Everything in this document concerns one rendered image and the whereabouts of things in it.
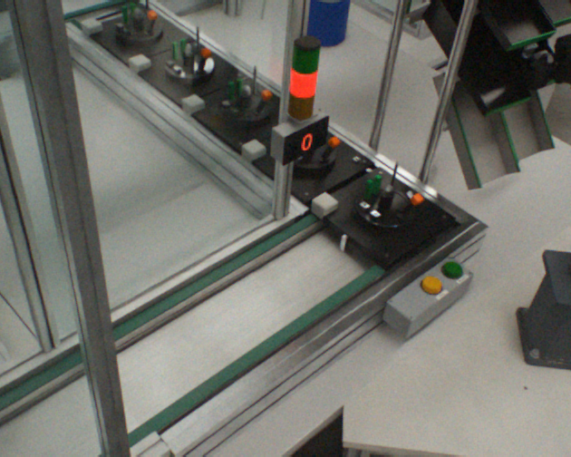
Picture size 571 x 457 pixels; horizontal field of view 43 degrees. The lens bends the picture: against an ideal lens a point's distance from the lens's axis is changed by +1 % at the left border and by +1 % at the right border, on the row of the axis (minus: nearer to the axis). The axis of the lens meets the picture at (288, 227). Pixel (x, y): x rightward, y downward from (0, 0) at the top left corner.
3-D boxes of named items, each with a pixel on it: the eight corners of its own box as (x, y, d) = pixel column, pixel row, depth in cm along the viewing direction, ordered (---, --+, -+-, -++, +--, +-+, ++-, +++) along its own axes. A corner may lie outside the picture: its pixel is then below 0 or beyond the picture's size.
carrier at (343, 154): (374, 169, 181) (382, 128, 172) (304, 208, 168) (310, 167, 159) (308, 123, 193) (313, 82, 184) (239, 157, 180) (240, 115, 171)
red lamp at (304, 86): (320, 92, 139) (323, 70, 135) (302, 101, 136) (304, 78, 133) (303, 80, 141) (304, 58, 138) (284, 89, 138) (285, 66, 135)
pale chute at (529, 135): (542, 150, 185) (556, 148, 181) (504, 166, 179) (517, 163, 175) (508, 45, 183) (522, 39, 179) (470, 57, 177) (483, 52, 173)
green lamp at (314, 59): (323, 69, 135) (326, 45, 132) (304, 78, 133) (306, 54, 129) (304, 58, 138) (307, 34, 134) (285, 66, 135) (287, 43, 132)
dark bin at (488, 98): (526, 102, 164) (546, 83, 158) (484, 118, 158) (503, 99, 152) (463, 4, 171) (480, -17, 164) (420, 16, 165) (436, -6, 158)
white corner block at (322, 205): (337, 214, 167) (339, 201, 165) (323, 222, 165) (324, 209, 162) (323, 203, 170) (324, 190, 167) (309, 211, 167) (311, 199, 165)
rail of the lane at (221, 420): (478, 256, 174) (490, 223, 166) (177, 483, 127) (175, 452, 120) (459, 243, 177) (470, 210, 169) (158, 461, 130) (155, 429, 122)
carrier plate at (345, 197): (454, 224, 168) (456, 217, 166) (386, 271, 155) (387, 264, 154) (378, 171, 180) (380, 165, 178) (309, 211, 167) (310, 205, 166)
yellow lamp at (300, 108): (317, 113, 142) (320, 92, 139) (299, 122, 139) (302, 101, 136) (300, 102, 145) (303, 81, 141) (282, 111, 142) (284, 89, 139)
